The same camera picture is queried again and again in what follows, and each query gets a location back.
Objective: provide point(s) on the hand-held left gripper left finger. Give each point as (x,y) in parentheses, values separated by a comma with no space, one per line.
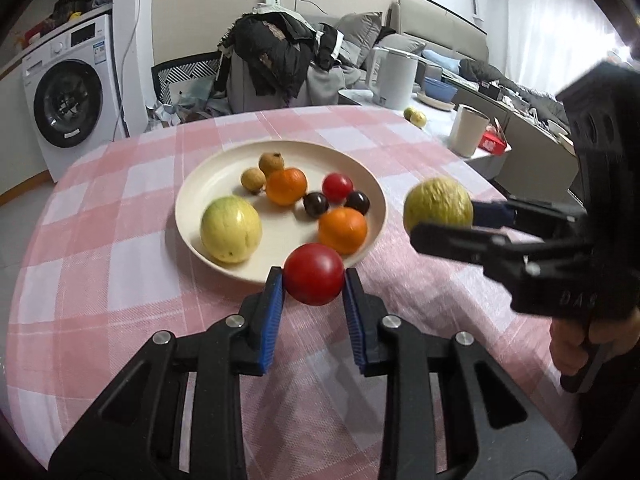
(270,320)

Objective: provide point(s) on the pile of black clothes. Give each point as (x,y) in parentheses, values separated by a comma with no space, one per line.
(270,45)

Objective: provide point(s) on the blue bowl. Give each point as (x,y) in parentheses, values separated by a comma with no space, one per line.
(440,87)

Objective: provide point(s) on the dark grey blanket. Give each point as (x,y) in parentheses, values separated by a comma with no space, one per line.
(515,90)

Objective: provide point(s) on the grey cushion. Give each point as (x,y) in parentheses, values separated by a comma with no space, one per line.
(357,35)

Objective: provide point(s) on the person's right hand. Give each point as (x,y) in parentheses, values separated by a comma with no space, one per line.
(567,347)

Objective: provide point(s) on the white washing machine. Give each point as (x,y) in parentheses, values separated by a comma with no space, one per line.
(65,100)

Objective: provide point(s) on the black cooking pot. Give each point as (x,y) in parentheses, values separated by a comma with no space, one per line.
(72,5)

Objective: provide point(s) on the brown longan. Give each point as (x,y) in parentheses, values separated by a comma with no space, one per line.
(271,162)

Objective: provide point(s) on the pink checkered tablecloth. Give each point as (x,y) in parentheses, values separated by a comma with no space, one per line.
(125,260)

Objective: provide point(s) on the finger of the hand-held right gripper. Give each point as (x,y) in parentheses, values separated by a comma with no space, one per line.
(450,242)
(492,212)

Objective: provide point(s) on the orange tangerine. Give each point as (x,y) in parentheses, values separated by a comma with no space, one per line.
(286,186)
(343,230)

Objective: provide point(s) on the white cup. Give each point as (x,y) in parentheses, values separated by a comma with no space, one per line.
(467,130)

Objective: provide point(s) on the cream round plate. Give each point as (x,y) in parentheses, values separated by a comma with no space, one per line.
(285,230)

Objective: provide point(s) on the dark purple plum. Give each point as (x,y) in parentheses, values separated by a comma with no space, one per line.
(316,204)
(357,201)

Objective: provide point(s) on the red tomato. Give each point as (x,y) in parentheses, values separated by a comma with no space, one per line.
(337,187)
(314,274)

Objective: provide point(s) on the small yellow-green fruit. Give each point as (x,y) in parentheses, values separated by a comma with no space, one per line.
(417,118)

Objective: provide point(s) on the light blue pillow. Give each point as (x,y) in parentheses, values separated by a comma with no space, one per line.
(442,60)

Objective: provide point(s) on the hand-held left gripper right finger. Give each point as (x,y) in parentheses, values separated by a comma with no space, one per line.
(355,320)

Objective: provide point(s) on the grey sofa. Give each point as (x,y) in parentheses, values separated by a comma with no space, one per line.
(440,30)

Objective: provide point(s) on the beige dish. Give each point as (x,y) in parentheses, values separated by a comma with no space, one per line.
(435,104)

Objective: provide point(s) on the smooth yellow-green guava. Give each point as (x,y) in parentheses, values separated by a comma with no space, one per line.
(231,229)

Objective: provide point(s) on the wrinkled yellow-green guava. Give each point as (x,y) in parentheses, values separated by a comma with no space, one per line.
(437,202)

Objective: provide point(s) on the red tissue box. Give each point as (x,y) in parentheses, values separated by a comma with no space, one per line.
(492,140)

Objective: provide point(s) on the chair with patterned backrest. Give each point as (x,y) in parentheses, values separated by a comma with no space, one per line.
(185,71)

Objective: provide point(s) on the white electric kettle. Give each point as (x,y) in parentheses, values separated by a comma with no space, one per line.
(392,77)

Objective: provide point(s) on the yellowish longan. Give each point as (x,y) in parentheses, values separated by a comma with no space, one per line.
(252,180)

